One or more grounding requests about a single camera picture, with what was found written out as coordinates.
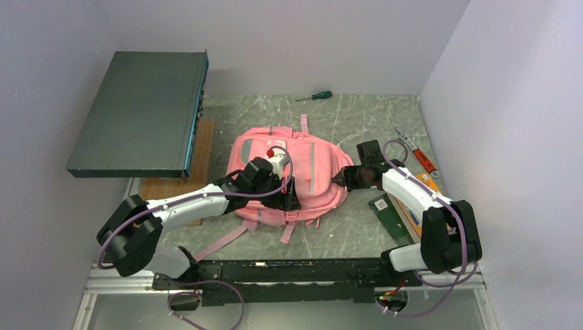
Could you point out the dark green book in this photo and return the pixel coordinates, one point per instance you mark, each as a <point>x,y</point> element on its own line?
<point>387,214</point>

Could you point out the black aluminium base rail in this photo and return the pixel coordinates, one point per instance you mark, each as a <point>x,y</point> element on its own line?
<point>221,282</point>

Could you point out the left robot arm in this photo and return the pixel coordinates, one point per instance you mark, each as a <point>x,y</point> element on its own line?
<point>130,239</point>

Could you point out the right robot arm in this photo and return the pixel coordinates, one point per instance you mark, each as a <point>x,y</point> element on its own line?
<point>449,235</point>

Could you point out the orange comic book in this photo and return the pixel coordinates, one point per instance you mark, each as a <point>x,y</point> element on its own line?
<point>429,181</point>

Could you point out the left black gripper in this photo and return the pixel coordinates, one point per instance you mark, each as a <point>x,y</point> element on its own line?
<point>287,201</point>

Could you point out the pink student backpack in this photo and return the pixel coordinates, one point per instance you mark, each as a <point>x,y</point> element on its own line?
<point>316,162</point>

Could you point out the dark grey flat box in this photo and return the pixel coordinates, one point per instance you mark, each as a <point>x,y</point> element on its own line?
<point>144,118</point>

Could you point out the wooden board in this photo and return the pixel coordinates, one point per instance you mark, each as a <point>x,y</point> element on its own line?
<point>158,188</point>

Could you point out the green handled screwdriver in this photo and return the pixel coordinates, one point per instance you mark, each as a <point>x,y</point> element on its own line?
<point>318,96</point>

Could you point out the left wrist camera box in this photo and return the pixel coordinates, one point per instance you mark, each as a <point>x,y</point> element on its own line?
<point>279,160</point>

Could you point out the red adjustable wrench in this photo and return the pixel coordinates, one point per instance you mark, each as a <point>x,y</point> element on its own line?
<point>423,159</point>

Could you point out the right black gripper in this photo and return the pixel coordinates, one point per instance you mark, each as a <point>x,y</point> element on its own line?
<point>344,178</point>

